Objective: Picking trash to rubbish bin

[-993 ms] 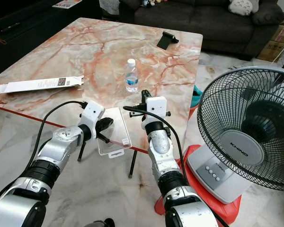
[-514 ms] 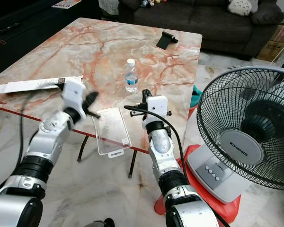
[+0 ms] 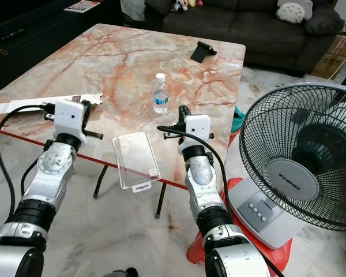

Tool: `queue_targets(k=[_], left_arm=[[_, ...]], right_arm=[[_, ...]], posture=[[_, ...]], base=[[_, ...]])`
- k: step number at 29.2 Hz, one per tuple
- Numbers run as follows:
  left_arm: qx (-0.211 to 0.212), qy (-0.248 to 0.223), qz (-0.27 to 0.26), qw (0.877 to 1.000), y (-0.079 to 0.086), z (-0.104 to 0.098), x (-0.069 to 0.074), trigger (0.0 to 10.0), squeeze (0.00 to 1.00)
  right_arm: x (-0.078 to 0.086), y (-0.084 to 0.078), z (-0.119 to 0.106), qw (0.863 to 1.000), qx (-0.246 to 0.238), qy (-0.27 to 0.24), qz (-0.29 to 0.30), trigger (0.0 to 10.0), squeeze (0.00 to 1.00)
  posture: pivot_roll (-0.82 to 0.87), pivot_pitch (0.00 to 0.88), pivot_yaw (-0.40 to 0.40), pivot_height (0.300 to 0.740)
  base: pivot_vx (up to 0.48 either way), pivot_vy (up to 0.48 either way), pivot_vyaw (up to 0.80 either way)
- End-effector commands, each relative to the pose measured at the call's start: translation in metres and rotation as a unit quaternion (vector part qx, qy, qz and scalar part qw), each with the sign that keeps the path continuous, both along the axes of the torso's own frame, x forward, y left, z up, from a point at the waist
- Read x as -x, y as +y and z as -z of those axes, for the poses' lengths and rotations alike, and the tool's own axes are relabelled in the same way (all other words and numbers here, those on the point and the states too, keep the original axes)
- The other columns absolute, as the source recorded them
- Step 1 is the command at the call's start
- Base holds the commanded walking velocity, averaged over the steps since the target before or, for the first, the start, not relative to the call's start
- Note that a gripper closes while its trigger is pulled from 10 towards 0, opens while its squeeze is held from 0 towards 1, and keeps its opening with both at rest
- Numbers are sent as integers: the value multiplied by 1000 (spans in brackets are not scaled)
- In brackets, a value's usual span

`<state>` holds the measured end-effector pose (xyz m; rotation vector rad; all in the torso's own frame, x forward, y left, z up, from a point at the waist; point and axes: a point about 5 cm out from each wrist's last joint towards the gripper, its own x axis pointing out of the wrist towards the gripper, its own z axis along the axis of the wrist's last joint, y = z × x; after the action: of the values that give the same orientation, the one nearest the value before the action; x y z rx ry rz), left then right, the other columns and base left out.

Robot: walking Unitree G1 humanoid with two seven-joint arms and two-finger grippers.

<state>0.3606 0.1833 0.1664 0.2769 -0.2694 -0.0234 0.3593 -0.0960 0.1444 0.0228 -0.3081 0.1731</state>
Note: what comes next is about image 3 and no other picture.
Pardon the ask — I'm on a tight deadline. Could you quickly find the long white carton box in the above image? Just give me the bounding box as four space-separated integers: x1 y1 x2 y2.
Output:
0 92 103 115

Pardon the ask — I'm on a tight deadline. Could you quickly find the clear plastic water bottle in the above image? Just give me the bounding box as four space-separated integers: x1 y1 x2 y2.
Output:
153 73 169 114

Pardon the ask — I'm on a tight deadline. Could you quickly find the teal plastic item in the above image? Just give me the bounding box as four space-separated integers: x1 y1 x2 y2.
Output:
230 106 245 134

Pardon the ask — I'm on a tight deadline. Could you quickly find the clear plastic blister package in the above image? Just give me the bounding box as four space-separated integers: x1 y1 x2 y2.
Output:
112 131 162 192

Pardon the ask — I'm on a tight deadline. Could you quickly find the marble top table red edge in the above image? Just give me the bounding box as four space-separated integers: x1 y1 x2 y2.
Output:
0 23 247 219

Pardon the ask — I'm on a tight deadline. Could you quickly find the black phone stand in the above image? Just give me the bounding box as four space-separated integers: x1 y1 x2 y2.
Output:
190 40 217 63

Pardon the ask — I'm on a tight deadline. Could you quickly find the dark grey fabric sofa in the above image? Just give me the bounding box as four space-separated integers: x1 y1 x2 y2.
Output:
141 0 346 73

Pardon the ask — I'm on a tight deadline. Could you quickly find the red white magazine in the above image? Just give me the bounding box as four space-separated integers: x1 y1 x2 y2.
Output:
63 0 100 13

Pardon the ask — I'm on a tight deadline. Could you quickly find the white lace cloth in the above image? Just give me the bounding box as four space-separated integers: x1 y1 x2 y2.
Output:
120 0 146 23

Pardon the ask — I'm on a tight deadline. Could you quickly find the white table fan black grille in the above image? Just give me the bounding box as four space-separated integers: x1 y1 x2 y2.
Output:
228 83 346 250

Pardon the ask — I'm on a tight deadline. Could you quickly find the grey white Totoro plush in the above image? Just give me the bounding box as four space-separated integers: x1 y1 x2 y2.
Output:
277 0 314 24

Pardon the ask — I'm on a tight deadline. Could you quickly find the black robot foot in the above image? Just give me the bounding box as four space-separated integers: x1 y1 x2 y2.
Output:
110 267 139 277

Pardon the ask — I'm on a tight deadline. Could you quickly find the brown cardboard box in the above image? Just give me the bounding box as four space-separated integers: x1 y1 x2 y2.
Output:
310 35 346 80

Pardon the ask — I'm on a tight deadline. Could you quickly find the dark grey sofa cushion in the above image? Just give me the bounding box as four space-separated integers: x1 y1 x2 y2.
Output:
304 5 344 34

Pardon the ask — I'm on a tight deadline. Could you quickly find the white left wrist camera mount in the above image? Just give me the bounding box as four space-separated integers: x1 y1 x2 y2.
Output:
53 99 86 139

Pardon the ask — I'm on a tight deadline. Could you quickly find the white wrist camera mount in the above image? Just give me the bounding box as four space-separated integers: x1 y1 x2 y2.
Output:
53 99 86 139
183 114 211 148

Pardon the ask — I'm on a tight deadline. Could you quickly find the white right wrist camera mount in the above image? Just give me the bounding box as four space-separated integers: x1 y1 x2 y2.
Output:
183 114 211 148

